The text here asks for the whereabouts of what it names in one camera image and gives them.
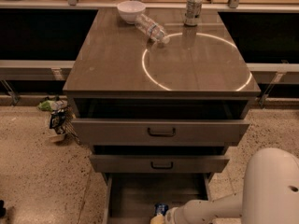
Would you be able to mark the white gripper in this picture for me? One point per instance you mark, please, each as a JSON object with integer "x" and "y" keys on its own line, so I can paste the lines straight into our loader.
{"x": 170, "y": 216}

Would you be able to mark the blue pepsi can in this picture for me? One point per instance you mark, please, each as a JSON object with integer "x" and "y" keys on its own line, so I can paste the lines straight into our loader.
{"x": 160, "y": 209}

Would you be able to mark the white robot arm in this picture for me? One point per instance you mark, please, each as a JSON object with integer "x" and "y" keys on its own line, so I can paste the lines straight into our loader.
{"x": 270, "y": 195}

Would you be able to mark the grey bottom drawer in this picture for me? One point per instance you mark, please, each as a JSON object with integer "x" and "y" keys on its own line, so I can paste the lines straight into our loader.
{"x": 131, "y": 198}

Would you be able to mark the grey drawer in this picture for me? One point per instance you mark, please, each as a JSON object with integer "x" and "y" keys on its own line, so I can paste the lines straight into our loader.
{"x": 158, "y": 160}
{"x": 131, "y": 198}
{"x": 154, "y": 122}

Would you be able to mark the grey middle drawer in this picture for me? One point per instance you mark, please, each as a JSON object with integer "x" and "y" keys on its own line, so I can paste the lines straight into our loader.
{"x": 158, "y": 160}

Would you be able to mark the grey top drawer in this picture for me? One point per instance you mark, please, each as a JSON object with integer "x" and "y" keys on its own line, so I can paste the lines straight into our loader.
{"x": 154, "y": 122}

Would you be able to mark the grey drawer cabinet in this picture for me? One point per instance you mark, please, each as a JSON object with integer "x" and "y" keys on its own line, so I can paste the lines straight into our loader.
{"x": 117, "y": 61}

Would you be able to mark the silver soda can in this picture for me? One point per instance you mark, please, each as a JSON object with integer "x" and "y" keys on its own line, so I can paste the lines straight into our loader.
{"x": 192, "y": 12}

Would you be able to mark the black snack bag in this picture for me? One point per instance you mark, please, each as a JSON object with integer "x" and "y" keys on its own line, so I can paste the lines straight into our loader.
{"x": 57, "y": 119}

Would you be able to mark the green chip bag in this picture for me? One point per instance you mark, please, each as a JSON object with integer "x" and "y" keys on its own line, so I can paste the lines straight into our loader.
{"x": 51, "y": 105}

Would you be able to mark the clear plastic water bottle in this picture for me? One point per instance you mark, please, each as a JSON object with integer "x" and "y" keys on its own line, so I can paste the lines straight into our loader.
{"x": 151, "y": 29}

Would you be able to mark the white ceramic bowl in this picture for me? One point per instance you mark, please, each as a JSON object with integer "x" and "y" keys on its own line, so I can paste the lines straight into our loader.
{"x": 129, "y": 10}

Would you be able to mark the grey metal shelf rail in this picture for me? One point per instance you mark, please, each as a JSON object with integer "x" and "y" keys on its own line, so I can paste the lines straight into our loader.
{"x": 35, "y": 70}

